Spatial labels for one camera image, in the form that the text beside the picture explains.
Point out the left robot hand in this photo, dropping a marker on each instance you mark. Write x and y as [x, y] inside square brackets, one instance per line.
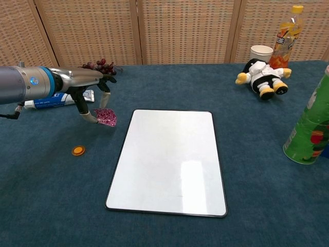
[77, 77]

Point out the orange juice bottle yellow cap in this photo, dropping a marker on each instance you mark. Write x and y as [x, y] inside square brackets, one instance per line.
[285, 41]

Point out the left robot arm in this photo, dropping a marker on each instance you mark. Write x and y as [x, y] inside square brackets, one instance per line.
[23, 83]

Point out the dark red grape bunch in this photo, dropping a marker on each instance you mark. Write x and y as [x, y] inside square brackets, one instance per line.
[105, 67]

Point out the white paper cup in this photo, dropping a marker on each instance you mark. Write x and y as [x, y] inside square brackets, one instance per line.
[259, 55]

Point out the pink patterned packet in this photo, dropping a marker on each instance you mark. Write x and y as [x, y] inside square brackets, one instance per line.
[107, 117]

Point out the green chips can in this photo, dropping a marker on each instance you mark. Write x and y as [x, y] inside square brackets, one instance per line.
[308, 131]

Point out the teal table cloth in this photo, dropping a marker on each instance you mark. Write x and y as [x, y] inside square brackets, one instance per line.
[51, 193]

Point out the woven folding screen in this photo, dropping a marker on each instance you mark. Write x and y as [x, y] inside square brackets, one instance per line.
[180, 31]

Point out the white board black rim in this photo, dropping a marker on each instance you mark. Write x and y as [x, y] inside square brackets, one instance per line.
[167, 164]

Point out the blue white toothpaste tube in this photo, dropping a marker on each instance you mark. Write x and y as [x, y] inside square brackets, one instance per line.
[51, 102]

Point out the small orange round cap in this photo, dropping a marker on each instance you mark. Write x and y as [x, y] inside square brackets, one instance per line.
[78, 150]

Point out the black white plush penguin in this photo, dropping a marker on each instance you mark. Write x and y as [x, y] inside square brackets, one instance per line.
[262, 77]

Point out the blue toy block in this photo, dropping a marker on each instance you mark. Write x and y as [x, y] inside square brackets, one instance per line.
[325, 152]

